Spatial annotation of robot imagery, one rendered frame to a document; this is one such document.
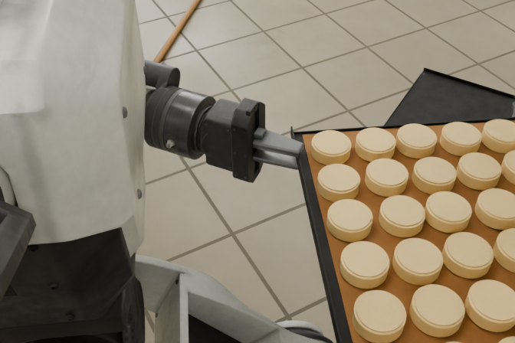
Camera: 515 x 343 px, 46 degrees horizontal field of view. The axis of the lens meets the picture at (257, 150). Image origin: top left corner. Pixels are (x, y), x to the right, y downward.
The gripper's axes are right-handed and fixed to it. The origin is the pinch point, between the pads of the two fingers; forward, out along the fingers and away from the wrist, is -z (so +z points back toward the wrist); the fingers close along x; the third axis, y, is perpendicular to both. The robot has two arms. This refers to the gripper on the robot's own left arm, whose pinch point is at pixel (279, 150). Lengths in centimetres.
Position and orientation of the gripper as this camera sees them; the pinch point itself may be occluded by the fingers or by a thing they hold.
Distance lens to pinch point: 77.6
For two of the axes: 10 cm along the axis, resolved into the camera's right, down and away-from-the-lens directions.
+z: -9.1, -2.7, 3.1
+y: 4.1, -6.1, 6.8
